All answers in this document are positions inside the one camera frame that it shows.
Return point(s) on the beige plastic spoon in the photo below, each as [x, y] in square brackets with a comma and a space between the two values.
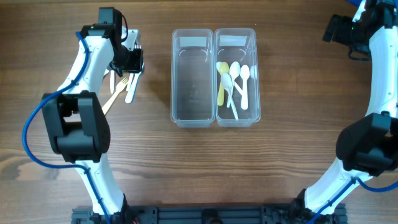
[220, 98]

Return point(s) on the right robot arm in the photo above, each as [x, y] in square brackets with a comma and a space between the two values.
[368, 147]

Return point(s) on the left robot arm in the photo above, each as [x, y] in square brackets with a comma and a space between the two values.
[75, 121]

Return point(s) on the clear plastic container right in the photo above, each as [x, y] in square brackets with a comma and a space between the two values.
[239, 45]

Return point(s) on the clear plastic container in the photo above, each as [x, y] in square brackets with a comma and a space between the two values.
[193, 82]
[239, 45]

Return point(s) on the pale blue plastic fork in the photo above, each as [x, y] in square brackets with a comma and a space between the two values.
[130, 94]

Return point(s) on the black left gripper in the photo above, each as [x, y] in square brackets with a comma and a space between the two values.
[135, 64]

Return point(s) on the beige plastic fork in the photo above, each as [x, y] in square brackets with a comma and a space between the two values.
[119, 88]

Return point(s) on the white plastic fork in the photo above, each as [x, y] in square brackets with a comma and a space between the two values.
[112, 81]
[131, 75]

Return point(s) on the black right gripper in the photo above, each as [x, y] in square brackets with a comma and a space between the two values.
[339, 36]

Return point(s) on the white thin plastic spoon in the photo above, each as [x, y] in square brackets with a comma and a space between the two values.
[228, 86]

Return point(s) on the clear plastic container left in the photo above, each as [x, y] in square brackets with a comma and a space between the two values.
[193, 82]

